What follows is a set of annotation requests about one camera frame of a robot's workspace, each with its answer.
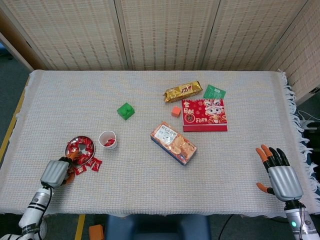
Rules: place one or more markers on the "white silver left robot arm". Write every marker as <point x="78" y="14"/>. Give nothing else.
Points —
<point x="35" y="205"/>

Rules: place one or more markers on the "woven folding screen panel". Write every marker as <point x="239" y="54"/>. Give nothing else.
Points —
<point x="250" y="35"/>
<point x="302" y="55"/>
<point x="167" y="35"/>
<point x="70" y="35"/>

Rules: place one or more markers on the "green toy building brick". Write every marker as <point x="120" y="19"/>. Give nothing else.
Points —
<point x="125" y="112"/>

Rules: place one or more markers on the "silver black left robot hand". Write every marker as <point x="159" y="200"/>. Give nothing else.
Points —
<point x="53" y="173"/>

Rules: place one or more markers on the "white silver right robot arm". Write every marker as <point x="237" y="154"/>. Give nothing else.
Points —
<point x="296" y="218"/>

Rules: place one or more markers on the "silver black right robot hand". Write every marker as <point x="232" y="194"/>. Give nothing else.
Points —
<point x="286" y="181"/>

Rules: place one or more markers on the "gold biscuit packet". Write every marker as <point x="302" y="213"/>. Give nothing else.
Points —
<point x="182" y="91"/>

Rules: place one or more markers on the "blue padded seat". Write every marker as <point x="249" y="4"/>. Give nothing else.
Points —
<point x="155" y="227"/>

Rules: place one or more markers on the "white woven tablecloth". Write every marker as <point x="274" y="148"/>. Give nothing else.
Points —
<point x="150" y="180"/>

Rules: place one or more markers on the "green foil sachet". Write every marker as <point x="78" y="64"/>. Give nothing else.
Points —
<point x="212" y="92"/>

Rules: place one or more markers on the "orange blue cookie box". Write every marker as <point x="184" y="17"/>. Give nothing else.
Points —
<point x="172" y="143"/>

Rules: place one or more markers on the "small orange cube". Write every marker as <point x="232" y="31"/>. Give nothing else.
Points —
<point x="176" y="111"/>

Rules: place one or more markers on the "white paper cup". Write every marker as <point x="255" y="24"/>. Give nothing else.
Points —
<point x="113" y="146"/>

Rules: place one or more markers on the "red desk calendar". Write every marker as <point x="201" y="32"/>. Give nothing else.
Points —
<point x="200" y="115"/>

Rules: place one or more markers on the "orange foam block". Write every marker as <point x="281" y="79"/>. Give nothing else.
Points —
<point x="96" y="232"/>

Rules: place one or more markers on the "round silver metal plate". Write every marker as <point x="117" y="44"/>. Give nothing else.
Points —
<point x="77" y="140"/>

